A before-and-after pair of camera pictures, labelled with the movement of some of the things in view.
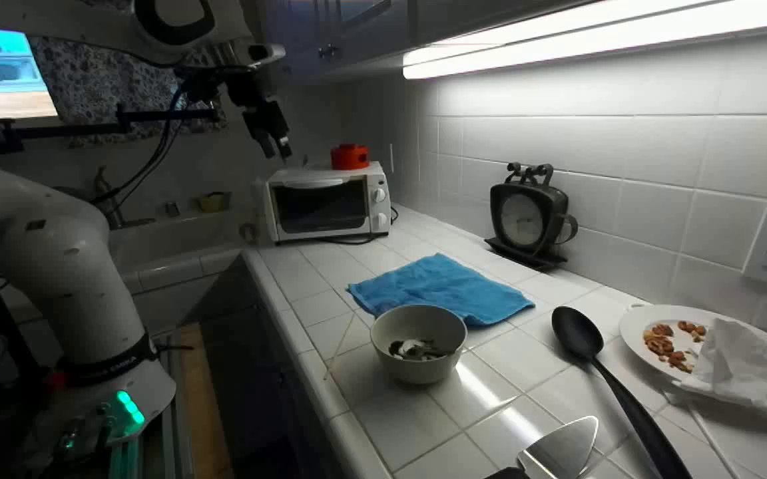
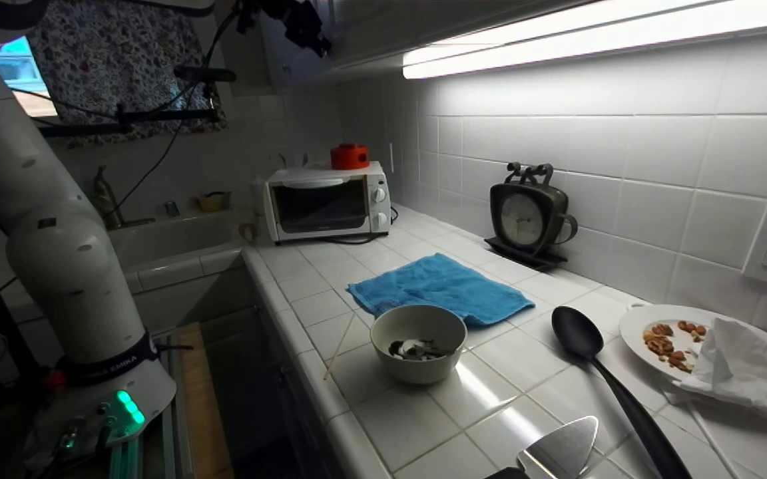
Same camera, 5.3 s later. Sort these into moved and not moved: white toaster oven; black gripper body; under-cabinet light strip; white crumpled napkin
Moved: black gripper body
Not moved: white toaster oven; white crumpled napkin; under-cabinet light strip
